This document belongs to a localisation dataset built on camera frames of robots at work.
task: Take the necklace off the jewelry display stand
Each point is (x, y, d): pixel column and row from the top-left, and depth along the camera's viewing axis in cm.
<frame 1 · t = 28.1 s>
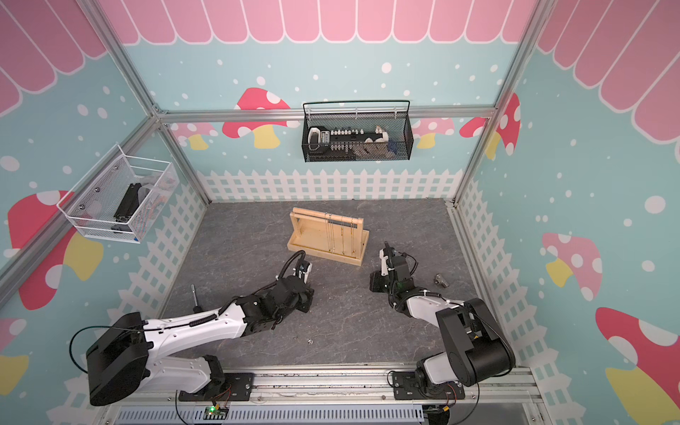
left hand: (308, 289, 84), fingers closed
right hand: (369, 274, 93), fingers closed
wooden jewelry display stand: (339, 236, 103), point 6 cm above the table
small metal clip object: (439, 280, 96), point 2 cm above the table

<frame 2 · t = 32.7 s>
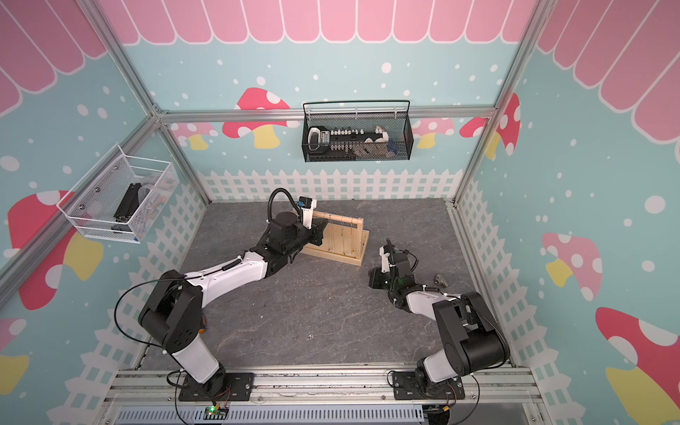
left hand: (327, 223, 87), fingers closed
right hand: (368, 271, 93), fingers closed
the named things where they were.

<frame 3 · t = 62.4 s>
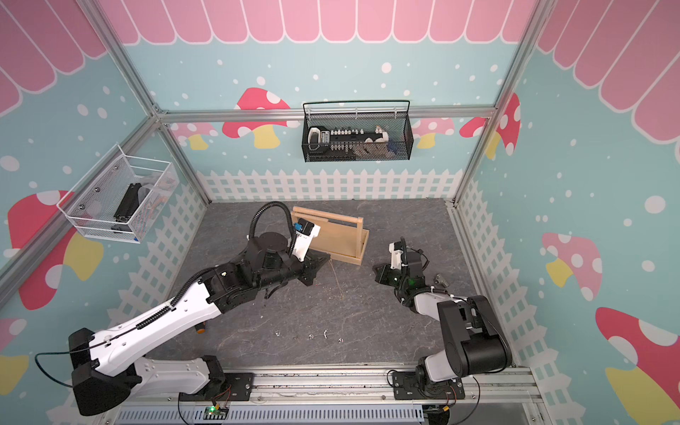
left hand: (326, 260, 68), fingers closed
right hand: (372, 266, 92), fingers closed
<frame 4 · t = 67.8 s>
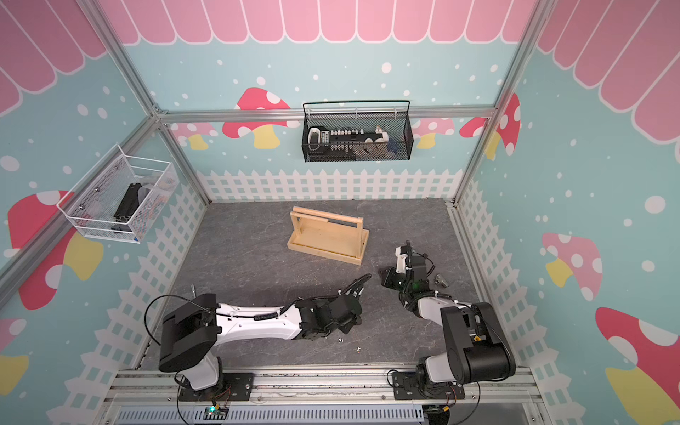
left hand: (348, 311, 83), fingers closed
right hand: (379, 269, 92), fingers closed
